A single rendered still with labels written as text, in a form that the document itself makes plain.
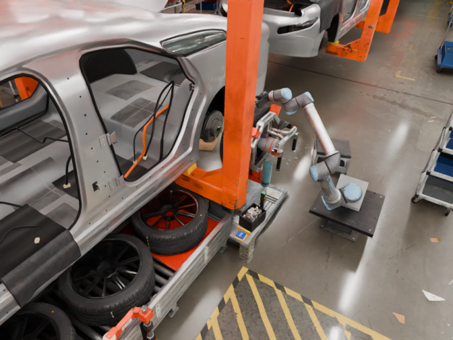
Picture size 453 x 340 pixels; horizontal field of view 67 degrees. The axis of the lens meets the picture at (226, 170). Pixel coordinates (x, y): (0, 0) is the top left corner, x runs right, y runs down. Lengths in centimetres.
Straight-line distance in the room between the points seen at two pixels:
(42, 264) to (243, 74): 166
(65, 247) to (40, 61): 109
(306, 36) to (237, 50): 327
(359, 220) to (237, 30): 210
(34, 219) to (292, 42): 411
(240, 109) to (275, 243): 156
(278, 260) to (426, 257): 142
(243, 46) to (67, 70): 101
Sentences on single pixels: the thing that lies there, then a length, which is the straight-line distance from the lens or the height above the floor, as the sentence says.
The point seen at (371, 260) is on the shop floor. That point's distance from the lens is 360.
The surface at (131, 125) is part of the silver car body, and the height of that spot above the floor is 101.
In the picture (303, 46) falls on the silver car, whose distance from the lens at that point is 549.
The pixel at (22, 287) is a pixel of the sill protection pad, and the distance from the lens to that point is 230.
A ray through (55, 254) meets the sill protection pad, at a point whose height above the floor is 93.
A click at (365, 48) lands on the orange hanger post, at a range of 641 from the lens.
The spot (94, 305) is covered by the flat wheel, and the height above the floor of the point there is 50.
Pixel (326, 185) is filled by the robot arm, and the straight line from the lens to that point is 293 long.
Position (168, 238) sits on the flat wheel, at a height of 49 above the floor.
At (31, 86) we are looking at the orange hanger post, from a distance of 452.
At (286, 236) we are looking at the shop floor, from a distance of 354.
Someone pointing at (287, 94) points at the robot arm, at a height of 144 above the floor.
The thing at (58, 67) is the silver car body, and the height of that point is 190.
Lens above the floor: 263
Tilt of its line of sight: 38 degrees down
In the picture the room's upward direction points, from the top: 2 degrees clockwise
